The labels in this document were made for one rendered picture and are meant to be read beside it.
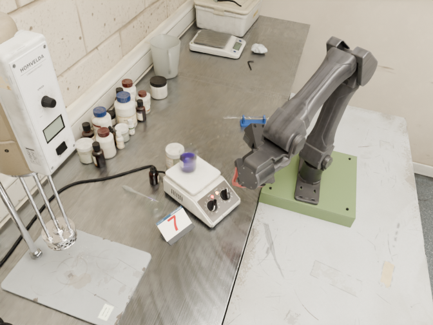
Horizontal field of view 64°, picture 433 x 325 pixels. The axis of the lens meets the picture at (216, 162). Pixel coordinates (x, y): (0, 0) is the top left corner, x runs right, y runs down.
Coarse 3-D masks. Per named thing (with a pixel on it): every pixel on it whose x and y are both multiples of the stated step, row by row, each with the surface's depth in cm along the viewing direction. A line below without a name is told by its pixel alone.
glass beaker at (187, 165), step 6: (192, 144) 98; (180, 150) 97; (186, 150) 99; (192, 150) 99; (180, 156) 95; (180, 162) 97; (186, 162) 96; (192, 162) 96; (180, 168) 99; (186, 168) 97; (192, 168) 98
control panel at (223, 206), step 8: (224, 184) 101; (208, 192) 98; (232, 192) 101; (200, 200) 96; (208, 200) 97; (216, 200) 98; (232, 200) 100; (224, 208) 98; (208, 216) 95; (216, 216) 96
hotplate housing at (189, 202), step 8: (168, 184) 100; (176, 184) 98; (216, 184) 100; (168, 192) 102; (176, 192) 99; (184, 192) 97; (200, 192) 97; (176, 200) 102; (184, 200) 98; (192, 200) 95; (192, 208) 97; (200, 208) 95; (232, 208) 100; (200, 216) 96; (224, 216) 98; (208, 224) 96
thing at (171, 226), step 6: (180, 210) 96; (174, 216) 95; (180, 216) 96; (186, 216) 97; (162, 222) 93; (168, 222) 94; (174, 222) 95; (180, 222) 96; (186, 222) 97; (162, 228) 93; (168, 228) 93; (174, 228) 94; (180, 228) 95; (168, 234) 93
